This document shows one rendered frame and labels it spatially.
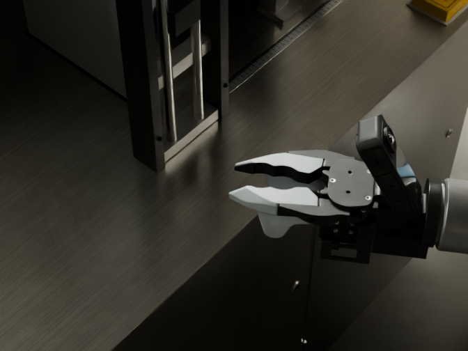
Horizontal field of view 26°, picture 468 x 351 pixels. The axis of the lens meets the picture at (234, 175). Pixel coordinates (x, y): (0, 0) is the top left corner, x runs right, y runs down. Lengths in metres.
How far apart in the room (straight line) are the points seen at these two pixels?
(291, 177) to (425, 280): 1.46
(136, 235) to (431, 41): 0.61
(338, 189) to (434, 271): 1.51
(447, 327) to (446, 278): 0.14
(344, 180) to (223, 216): 0.43
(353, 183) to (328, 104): 0.56
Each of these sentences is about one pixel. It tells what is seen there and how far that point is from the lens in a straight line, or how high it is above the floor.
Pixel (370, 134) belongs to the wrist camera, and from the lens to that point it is 0.97.
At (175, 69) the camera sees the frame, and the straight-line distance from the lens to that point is 1.42.
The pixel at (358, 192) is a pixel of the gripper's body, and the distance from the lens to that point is 1.03.
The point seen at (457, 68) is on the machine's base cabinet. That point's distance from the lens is 1.94.
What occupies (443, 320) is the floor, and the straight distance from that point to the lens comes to 2.45.
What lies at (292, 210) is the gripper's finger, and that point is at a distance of 1.01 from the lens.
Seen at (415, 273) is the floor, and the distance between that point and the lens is 2.51.
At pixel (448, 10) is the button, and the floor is 0.92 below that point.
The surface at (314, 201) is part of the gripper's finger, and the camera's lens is 1.02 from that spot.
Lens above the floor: 2.05
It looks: 50 degrees down
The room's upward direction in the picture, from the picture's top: straight up
